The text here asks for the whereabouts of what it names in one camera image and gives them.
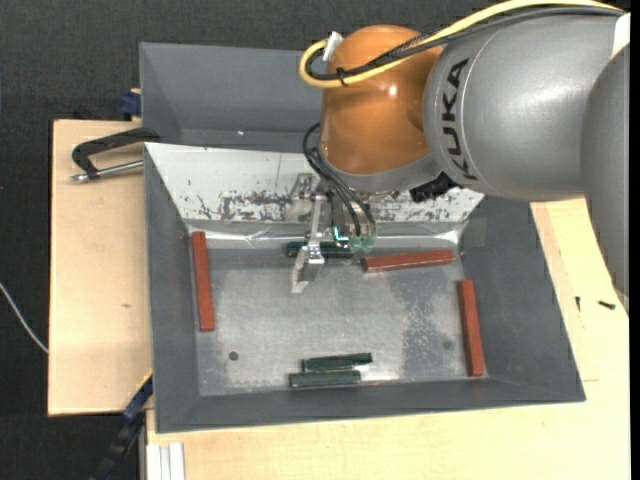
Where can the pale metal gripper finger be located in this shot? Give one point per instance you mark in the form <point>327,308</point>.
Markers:
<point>314,263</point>
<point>299,273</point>

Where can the dark green flat block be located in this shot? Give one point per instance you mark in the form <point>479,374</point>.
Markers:
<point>340,251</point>
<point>335,362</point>
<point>325,379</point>

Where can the grey metal bin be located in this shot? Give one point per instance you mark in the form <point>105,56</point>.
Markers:
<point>310,318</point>

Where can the red-brown flat block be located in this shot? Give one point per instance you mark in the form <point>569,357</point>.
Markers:
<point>471,328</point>
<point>407,260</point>
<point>203,283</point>

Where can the pale wood flat board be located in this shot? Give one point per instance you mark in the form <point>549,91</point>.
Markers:
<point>95,278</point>

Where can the small black screw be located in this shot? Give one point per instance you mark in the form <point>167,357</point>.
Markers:
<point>607,305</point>

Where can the black cylinder on white bracket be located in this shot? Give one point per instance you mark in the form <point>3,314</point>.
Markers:
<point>431,187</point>

